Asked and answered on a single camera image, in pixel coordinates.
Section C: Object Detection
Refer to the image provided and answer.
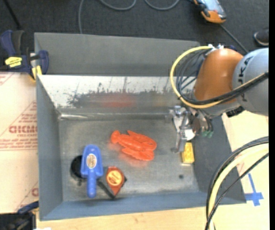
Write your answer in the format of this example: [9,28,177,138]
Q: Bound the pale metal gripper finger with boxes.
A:
[171,132,180,153]
[178,130,187,153]

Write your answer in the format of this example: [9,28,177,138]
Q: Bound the orange and black tape measure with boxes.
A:
[98,165,127,200]

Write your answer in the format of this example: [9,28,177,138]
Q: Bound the black cylinder on white bracket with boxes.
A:
[225,106,245,118]

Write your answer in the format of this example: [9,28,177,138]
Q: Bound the person's foot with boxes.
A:
[253,28,269,46]

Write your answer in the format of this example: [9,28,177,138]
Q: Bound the brown cardboard board, red print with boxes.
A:
[0,71,40,216]

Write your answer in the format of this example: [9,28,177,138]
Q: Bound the yellow block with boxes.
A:
[180,141,195,164]

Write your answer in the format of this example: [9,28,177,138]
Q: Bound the grey metal bin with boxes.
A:
[34,32,246,221]

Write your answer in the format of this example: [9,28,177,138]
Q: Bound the black round cup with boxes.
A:
[70,155,85,180]

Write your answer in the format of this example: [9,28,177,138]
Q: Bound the blue toy shovel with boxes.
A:
[80,144,104,199]

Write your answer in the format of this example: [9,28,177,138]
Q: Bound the orange toy lobster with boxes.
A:
[110,129,158,162]

